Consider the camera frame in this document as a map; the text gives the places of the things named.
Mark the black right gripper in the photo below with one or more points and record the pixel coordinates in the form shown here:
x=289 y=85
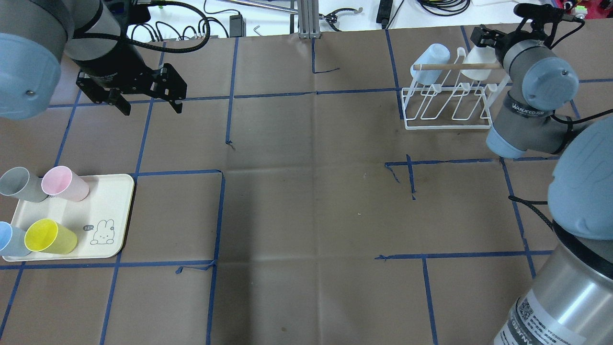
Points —
x=488 y=37

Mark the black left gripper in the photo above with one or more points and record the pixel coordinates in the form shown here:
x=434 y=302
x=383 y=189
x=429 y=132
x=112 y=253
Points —
x=111 y=63

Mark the white cup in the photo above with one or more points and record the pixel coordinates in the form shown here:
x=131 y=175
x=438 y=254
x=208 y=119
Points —
x=479 y=55

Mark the light blue cup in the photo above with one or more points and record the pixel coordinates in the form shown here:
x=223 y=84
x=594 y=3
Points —
x=436 y=54

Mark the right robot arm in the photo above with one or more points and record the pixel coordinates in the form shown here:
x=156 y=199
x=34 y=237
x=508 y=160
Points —
x=570 y=300

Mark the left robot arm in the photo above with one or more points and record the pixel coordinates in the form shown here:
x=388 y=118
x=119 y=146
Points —
x=37 y=34

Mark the pink cup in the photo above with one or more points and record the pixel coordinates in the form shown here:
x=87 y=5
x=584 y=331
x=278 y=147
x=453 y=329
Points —
x=62 y=182

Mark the grey cup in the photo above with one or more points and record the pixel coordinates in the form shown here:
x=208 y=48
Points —
x=21 y=183

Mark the yellow cup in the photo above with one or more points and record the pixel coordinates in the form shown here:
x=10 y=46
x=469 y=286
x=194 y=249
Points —
x=48 y=236

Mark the black power adapter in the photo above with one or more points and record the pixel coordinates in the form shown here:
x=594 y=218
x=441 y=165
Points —
x=384 y=13

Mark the cream tray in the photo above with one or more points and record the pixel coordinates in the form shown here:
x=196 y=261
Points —
x=99 y=221

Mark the white wire cup rack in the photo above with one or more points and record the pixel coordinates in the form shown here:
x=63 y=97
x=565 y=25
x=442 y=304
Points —
x=453 y=101

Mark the aluminium frame post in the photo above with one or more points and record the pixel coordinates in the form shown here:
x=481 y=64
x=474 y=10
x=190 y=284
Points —
x=308 y=19

